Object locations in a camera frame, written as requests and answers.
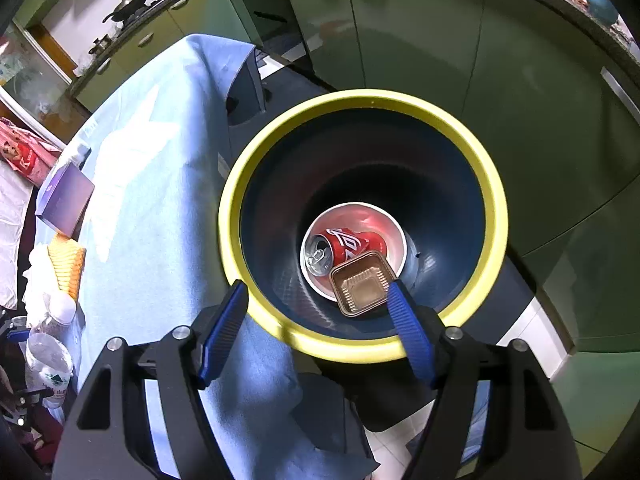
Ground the brown plastic tray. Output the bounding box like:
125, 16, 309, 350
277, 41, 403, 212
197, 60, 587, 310
330, 253, 398, 317

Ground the small white bottle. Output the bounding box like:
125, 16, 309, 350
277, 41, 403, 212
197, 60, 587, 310
60, 144, 92, 171

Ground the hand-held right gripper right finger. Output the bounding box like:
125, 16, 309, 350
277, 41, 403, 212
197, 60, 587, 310
387, 280, 583, 480

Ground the clear plastic water bottle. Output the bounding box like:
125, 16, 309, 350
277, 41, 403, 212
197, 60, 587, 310
25, 292, 77, 408

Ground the red printed box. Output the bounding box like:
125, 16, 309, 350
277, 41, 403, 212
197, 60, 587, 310
0, 117, 61, 186

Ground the black wok with lid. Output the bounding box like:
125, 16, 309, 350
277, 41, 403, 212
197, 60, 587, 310
102, 0, 149, 23

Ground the dark bin with yellow rim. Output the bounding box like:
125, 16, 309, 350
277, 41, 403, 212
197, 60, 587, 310
217, 89, 509, 362

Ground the light blue tablecloth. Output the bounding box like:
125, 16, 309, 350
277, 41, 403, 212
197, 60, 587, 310
32, 34, 381, 480

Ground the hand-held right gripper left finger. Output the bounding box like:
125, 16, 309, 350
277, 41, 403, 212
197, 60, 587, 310
52, 280, 251, 480

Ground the purple box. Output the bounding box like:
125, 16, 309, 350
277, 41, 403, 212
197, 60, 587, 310
36, 164, 96, 238

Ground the red soda can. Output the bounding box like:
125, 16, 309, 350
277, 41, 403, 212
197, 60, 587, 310
306, 228, 388, 277

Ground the white paper bowl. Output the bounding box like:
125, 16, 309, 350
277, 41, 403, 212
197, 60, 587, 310
300, 202, 406, 303

